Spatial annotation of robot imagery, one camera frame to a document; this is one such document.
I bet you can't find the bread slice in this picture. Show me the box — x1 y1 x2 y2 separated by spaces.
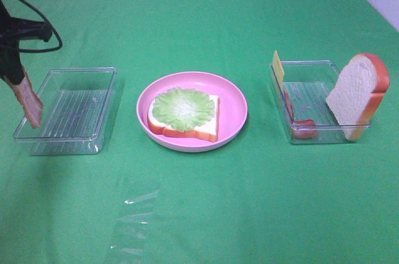
147 94 219 142
325 53 390 141

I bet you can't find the right clear plastic tray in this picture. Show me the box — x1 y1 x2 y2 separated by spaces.
269 60 372 145

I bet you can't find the yellow cheese slice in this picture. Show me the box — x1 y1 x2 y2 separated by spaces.
272 51 285 89

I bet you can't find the left clear plastic tray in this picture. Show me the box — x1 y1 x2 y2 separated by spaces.
14 67 117 156

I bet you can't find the green table cloth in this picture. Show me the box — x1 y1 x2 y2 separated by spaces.
1 0 398 263

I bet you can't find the bacon strip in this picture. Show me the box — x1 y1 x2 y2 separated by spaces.
284 90 318 139
4 69 43 129

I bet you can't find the pink round plate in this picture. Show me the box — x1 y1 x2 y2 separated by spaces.
137 72 248 152

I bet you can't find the clear plastic film sheet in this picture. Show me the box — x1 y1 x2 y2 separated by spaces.
104 180 160 263

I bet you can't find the green lettuce leaf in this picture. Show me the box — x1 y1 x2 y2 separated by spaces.
150 87 216 132

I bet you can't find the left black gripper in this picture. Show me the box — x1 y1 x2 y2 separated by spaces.
1 1 52 85

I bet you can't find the clear plastic tray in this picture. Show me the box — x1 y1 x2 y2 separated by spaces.
269 60 372 145
14 67 117 156

